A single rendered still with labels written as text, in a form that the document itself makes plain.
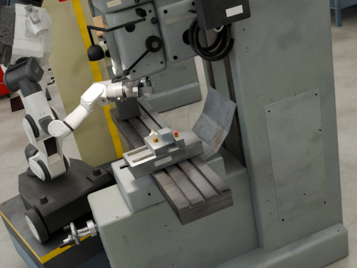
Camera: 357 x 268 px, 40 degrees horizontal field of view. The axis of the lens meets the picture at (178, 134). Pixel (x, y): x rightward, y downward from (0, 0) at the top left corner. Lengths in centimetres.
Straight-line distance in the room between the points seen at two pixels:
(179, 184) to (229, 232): 63
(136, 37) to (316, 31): 82
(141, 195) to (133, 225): 17
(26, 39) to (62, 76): 164
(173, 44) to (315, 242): 134
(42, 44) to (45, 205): 95
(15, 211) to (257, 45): 194
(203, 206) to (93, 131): 234
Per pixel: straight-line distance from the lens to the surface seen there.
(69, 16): 392
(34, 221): 285
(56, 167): 302
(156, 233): 247
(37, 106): 231
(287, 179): 256
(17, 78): 233
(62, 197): 292
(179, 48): 218
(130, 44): 213
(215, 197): 199
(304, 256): 281
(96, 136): 422
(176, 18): 215
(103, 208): 246
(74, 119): 232
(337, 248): 292
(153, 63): 218
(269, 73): 228
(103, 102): 236
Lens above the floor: 203
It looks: 26 degrees down
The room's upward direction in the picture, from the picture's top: 13 degrees counter-clockwise
